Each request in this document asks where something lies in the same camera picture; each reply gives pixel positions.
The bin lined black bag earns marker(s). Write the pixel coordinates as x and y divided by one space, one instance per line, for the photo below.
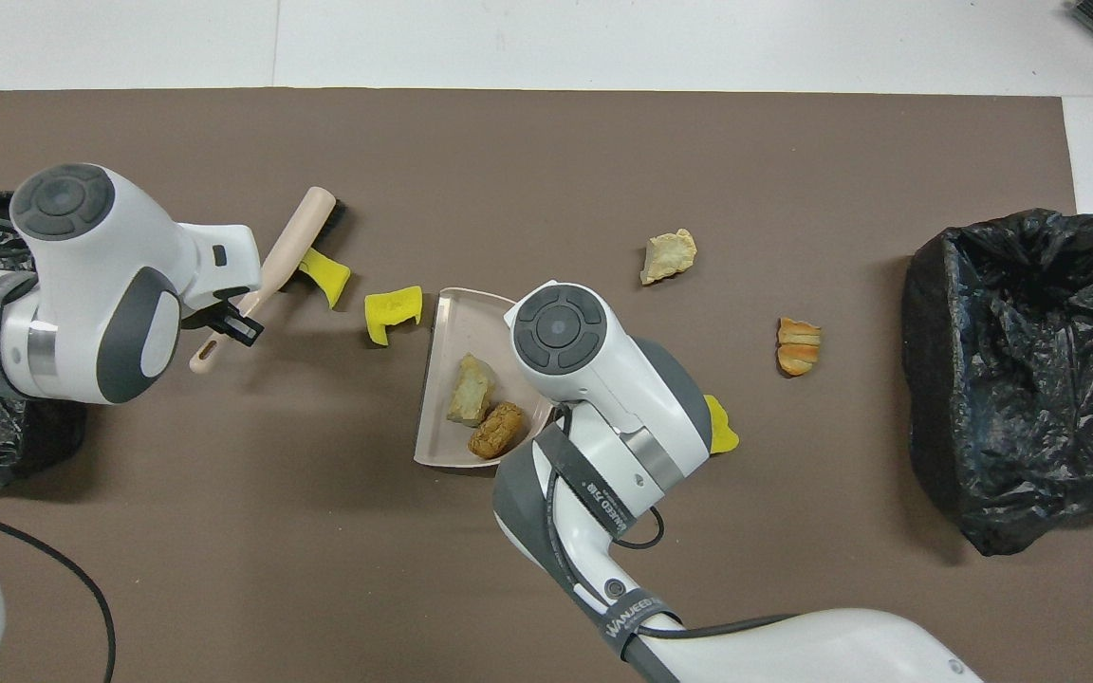
983 379

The beige brush black bristles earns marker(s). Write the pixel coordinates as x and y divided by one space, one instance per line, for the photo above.
295 237

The brown table mat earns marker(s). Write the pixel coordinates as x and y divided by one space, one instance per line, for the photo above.
793 569

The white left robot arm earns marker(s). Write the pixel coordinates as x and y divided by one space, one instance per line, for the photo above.
82 285

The notched yellow sponge piece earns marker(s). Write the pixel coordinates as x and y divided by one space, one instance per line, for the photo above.
390 311

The striped croissant piece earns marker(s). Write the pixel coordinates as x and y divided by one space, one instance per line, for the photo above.
798 346

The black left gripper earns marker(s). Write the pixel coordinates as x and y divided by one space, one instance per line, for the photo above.
238 327

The brown oval bread roll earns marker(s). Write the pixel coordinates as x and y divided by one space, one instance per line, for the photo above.
497 429

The beige plastic dustpan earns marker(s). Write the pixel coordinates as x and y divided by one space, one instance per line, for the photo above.
442 379

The ribbed yellow sponge piece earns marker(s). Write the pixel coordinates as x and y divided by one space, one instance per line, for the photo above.
725 432

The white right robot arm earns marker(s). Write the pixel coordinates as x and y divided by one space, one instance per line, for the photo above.
603 379

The pale bread chunk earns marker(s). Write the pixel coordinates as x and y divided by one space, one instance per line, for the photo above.
668 256
471 389

